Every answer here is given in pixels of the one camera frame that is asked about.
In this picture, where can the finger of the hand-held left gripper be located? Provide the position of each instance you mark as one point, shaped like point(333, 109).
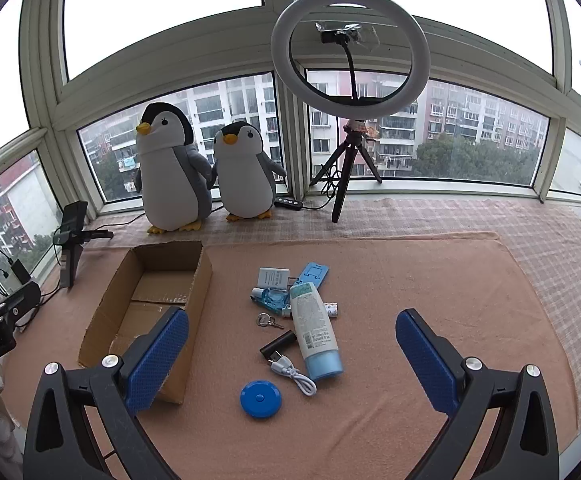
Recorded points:
point(20, 300)

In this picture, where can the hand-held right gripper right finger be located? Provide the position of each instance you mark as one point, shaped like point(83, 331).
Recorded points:
point(423, 355)

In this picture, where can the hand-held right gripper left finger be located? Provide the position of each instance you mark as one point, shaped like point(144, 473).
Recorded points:
point(158, 355)

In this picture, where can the brown cardboard box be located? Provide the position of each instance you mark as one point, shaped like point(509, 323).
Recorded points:
point(165, 285)

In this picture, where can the blue round tape measure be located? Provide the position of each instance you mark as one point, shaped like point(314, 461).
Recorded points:
point(260, 397)

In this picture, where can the white lotion tube blue cap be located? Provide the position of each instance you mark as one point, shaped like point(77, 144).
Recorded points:
point(313, 330)

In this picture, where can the black cylinder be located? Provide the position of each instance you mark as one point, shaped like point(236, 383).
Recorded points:
point(280, 344)

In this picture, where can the blue phone stand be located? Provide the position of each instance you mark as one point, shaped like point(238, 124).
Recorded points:
point(315, 272)

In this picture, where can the black charger adapter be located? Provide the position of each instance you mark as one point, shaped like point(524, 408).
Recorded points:
point(20, 272)

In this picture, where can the pink blanket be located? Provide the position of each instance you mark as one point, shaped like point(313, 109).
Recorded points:
point(420, 270)

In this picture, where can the black stand device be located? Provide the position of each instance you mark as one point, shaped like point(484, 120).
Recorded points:
point(73, 220)

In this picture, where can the small patterned roll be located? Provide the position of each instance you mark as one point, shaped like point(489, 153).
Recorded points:
point(331, 310)

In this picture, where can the metal keys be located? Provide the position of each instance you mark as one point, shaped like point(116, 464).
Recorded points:
point(264, 319)

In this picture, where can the small white-capped bottle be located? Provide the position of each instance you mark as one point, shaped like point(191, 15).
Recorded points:
point(258, 294)

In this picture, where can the clear blue correction tape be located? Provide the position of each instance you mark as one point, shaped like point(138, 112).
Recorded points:
point(276, 302)

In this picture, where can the white plug adapter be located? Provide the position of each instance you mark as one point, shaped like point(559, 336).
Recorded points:
point(273, 277)

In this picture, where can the checkered blanket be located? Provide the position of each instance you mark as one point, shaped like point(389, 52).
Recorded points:
point(545, 240)

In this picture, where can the large penguin plush toy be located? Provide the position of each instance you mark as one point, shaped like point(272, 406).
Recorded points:
point(170, 185)

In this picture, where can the small penguin plush toy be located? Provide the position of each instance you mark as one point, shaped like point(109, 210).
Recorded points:
point(243, 175)

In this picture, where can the black remote control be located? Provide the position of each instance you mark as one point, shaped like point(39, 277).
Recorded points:
point(289, 202)

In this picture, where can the black phone holder clip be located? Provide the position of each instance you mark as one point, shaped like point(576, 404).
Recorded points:
point(343, 36)

